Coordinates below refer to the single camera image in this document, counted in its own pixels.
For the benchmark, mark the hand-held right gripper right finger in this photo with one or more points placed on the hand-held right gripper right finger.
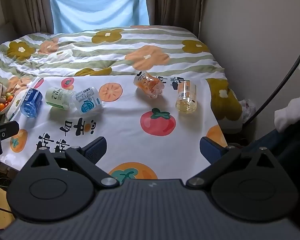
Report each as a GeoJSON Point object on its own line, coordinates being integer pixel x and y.
{"type": "Point", "coordinates": [210, 148]}

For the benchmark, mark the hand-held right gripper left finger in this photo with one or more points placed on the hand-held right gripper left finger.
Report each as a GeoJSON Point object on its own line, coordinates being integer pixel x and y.
{"type": "Point", "coordinates": [97, 148]}

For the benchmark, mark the fruit print white cloth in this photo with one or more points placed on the fruit print white cloth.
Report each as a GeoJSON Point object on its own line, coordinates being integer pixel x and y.
{"type": "Point", "coordinates": [130, 120]}

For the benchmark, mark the crumpled plastic bag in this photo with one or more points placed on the crumpled plastic bag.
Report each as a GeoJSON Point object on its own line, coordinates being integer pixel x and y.
{"type": "Point", "coordinates": [248, 110]}

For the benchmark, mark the light blue curtain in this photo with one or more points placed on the light blue curtain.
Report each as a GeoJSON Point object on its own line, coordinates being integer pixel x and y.
{"type": "Point", "coordinates": [97, 5]}

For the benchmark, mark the brown curtain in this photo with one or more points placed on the brown curtain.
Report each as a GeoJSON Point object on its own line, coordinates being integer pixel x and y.
{"type": "Point", "coordinates": [176, 3]}
{"type": "Point", "coordinates": [27, 5]}

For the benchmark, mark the green label plastic bottle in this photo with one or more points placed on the green label plastic bottle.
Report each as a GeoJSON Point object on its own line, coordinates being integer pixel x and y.
{"type": "Point", "coordinates": [58, 98]}

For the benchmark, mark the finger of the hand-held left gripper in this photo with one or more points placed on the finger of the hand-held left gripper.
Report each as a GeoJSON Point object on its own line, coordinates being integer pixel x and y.
{"type": "Point", "coordinates": [9, 128]}

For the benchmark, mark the white blue label plastic bottle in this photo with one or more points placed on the white blue label plastic bottle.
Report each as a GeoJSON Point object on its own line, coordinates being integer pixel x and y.
{"type": "Point", "coordinates": [87, 101]}

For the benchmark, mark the orange label yellow drink bottle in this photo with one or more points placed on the orange label yellow drink bottle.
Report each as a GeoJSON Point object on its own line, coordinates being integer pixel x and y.
{"type": "Point", "coordinates": [187, 95]}

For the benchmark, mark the bowl of cherry tomatoes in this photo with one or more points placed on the bowl of cherry tomatoes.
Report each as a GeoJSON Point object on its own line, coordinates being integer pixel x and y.
{"type": "Point", "coordinates": [5, 102]}

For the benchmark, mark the flower print striped blanket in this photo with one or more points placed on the flower print striped blanket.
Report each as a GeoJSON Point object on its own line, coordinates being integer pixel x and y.
{"type": "Point", "coordinates": [130, 52]}

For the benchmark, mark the cardboard box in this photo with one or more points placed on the cardboard box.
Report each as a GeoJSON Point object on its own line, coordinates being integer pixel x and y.
{"type": "Point", "coordinates": [0, 205]}

